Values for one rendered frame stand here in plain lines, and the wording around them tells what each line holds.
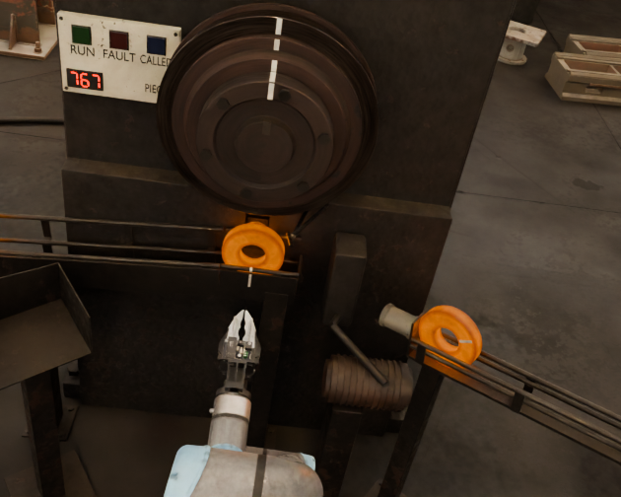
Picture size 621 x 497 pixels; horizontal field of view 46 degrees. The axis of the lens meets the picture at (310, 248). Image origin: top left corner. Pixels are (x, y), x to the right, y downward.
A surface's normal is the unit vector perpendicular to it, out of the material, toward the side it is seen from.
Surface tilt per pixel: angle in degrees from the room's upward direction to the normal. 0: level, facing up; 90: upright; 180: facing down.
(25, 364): 5
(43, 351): 5
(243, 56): 33
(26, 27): 90
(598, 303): 0
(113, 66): 90
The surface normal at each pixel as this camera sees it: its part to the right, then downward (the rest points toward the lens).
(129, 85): -0.03, 0.62
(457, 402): 0.14, -0.78
